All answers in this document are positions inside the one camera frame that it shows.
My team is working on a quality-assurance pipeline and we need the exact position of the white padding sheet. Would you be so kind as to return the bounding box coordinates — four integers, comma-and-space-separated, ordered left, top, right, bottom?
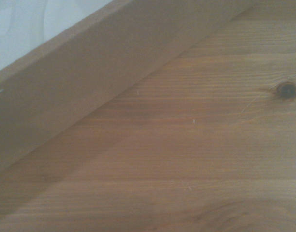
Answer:
0, 0, 115, 75

